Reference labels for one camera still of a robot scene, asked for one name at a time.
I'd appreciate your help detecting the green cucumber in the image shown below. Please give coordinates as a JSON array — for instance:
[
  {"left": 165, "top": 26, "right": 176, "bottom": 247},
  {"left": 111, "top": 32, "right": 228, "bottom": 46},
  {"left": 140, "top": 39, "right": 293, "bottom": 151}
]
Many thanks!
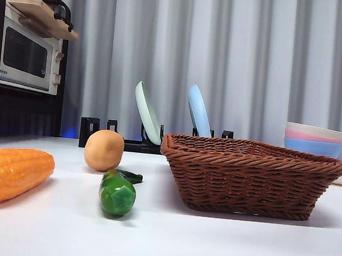
[{"left": 96, "top": 167, "right": 144, "bottom": 220}]

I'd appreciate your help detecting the pale blue plate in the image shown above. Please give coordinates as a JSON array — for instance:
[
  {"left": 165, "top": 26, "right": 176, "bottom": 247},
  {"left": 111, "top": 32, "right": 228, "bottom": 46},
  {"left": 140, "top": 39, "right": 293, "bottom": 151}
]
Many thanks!
[{"left": 184, "top": 83, "right": 217, "bottom": 138}]

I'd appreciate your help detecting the cream bowl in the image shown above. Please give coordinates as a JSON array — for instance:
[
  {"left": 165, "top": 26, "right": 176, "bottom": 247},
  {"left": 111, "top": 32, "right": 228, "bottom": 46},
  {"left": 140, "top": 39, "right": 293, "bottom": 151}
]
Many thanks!
[{"left": 285, "top": 121, "right": 342, "bottom": 144}]

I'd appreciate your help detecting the pale green plate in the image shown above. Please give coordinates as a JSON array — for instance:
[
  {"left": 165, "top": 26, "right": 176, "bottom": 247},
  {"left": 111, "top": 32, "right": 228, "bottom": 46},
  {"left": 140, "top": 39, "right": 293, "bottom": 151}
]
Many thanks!
[{"left": 130, "top": 80, "right": 167, "bottom": 146}]

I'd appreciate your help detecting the wooden cutting board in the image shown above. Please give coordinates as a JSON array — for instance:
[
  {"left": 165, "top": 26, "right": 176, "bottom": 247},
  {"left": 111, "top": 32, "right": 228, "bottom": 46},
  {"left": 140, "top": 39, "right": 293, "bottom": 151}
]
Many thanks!
[{"left": 2, "top": 0, "right": 84, "bottom": 42}]

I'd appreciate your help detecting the orange corn cob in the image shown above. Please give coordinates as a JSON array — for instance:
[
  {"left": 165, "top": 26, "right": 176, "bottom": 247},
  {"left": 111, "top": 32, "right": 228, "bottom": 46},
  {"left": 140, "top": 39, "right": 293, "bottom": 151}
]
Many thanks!
[{"left": 0, "top": 145, "right": 57, "bottom": 211}]

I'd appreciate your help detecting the blue bowl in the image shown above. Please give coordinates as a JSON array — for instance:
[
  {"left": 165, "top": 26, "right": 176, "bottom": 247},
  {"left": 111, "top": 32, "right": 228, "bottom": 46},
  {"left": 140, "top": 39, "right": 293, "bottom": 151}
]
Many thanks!
[{"left": 282, "top": 137, "right": 342, "bottom": 161}]

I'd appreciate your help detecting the black metal handle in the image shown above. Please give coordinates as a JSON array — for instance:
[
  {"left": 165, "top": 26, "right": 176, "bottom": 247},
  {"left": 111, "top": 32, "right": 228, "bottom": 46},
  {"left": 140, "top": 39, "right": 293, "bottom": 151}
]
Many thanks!
[{"left": 38, "top": 0, "right": 77, "bottom": 33}]

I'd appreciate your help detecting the white toaster oven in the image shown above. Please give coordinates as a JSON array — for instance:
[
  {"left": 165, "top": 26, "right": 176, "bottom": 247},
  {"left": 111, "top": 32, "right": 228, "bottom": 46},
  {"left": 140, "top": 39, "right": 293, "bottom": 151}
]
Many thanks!
[{"left": 0, "top": 0, "right": 69, "bottom": 96}]

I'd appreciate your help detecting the grey curtain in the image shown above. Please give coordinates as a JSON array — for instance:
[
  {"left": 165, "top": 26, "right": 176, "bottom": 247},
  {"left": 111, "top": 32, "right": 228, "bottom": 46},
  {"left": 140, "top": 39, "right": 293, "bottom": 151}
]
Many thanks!
[{"left": 25, "top": 0, "right": 342, "bottom": 165}]

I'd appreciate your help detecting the pink bowl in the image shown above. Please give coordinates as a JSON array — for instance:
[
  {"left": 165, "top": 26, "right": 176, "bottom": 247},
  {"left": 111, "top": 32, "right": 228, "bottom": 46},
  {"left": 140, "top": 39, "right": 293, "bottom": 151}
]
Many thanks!
[{"left": 285, "top": 128, "right": 342, "bottom": 146}]

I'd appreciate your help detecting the black dish rack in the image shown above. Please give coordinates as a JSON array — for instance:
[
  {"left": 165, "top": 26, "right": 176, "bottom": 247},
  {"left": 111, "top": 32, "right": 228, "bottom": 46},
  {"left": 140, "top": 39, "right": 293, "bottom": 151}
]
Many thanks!
[{"left": 78, "top": 115, "right": 235, "bottom": 162}]

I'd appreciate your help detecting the brown wicker basket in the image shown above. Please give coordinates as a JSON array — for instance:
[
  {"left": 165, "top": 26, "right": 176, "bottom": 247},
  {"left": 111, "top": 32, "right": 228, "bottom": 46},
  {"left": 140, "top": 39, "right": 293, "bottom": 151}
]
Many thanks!
[{"left": 154, "top": 131, "right": 342, "bottom": 225}]

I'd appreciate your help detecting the tan potato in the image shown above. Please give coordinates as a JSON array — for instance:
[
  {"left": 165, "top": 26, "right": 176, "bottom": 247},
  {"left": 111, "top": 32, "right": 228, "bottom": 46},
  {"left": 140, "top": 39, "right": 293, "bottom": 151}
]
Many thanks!
[{"left": 82, "top": 128, "right": 126, "bottom": 173}]

